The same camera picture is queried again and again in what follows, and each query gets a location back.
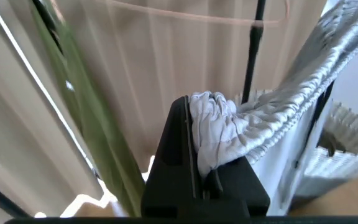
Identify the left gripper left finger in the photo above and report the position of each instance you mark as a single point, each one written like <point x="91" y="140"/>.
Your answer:
<point x="172" y="174"/>

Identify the white laundry basket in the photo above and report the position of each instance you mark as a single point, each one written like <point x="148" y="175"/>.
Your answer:
<point x="346" y="130"/>

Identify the black clothes rack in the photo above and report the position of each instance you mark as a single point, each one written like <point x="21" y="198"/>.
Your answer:
<point x="253" y="46"/>

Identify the pale grey shorts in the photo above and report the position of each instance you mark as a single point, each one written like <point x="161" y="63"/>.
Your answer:
<point x="228" y="130"/>

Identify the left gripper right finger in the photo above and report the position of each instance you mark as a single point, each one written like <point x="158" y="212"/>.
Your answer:
<point x="241" y="186"/>

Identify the pink clothes hanger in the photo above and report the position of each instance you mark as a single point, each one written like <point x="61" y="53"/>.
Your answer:
<point x="197" y="17"/>
<point x="56" y="12"/>

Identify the green printed T-shirt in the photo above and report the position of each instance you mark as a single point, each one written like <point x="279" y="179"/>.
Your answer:
<point x="104" y="140"/>

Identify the beige curtain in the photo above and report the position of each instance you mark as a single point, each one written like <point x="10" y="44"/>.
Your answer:
<point x="151" y="77"/>

